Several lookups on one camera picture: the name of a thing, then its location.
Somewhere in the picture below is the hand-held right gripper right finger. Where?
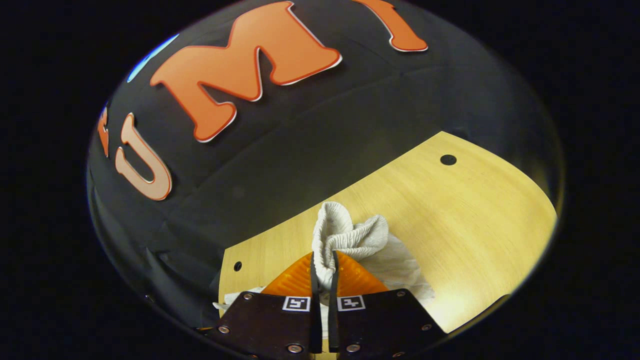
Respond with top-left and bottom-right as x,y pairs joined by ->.
328,250 -> 448,360

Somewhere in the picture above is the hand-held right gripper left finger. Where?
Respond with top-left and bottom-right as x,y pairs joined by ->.
201,252 -> 323,360

